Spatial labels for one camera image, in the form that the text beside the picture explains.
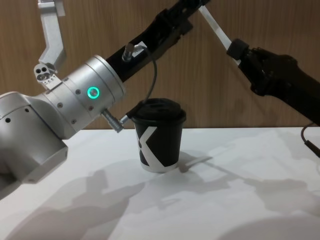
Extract black paper cup white mark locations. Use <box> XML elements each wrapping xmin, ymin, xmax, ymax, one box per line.
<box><xmin>131</xmin><ymin>117</ymin><xmax>186</xmax><ymax>174</ymax></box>

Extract white table cloth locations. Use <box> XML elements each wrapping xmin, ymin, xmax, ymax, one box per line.
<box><xmin>0</xmin><ymin>126</ymin><xmax>320</xmax><ymax>240</ymax></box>

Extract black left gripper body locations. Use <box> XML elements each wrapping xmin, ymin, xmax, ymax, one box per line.
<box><xmin>105</xmin><ymin>8</ymin><xmax>194</xmax><ymax>83</ymax></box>

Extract white strip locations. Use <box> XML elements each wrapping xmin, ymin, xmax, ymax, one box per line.
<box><xmin>198</xmin><ymin>5</ymin><xmax>241</xmax><ymax>68</ymax></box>

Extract thin dark left gripper cable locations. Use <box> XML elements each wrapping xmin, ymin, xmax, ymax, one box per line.
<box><xmin>121</xmin><ymin>42</ymin><xmax>158</xmax><ymax>126</ymax></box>

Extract thin dark right gripper cable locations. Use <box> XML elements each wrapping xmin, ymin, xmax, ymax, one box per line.
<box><xmin>300</xmin><ymin>121</ymin><xmax>320</xmax><ymax>159</ymax></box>

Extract thin dark gripper cable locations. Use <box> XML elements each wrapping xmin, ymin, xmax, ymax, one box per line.
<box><xmin>121</xmin><ymin>42</ymin><xmax>158</xmax><ymax>126</ymax></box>
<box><xmin>300</xmin><ymin>121</ymin><xmax>320</xmax><ymax>159</ymax></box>

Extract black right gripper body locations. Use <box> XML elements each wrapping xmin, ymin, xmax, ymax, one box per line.
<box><xmin>249</xmin><ymin>46</ymin><xmax>320</xmax><ymax>126</ymax></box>

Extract black plastic cup lid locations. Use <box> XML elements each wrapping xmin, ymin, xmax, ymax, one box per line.
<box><xmin>130</xmin><ymin>97</ymin><xmax>187</xmax><ymax>126</ymax></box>

